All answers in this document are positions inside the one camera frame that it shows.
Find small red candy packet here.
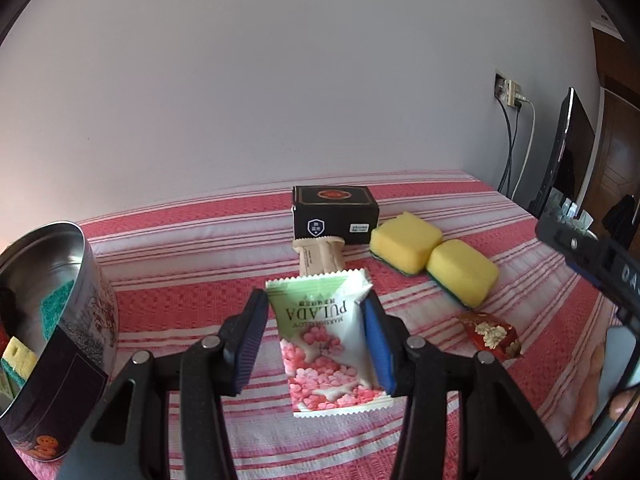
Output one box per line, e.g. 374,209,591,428
458,311,522,361

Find green yellow sponge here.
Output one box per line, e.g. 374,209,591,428
1,281,75,387

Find yellow sponge front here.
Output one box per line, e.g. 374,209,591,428
425,240,499,309

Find pink marshmallow packet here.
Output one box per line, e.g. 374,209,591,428
266,269,393,418

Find beige snack packet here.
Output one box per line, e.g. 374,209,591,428
292,236,345,276

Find black gift box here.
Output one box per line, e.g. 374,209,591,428
292,184,380,245

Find person's hand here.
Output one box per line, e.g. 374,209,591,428
566,341,639,449

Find bottles on shelf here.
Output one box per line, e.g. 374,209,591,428
547,188,593,232

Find round metal tin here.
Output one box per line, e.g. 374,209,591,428
1,221,118,462

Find black monitor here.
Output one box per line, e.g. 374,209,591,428
528,87,596,218

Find red striped tablecloth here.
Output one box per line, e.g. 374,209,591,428
14,169,626,480

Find black power cable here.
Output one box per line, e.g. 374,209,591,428
496,96,522,196

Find white power cable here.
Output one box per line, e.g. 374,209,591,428
508,98,537,201

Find wall power socket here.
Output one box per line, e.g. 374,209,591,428
494,72,529,108

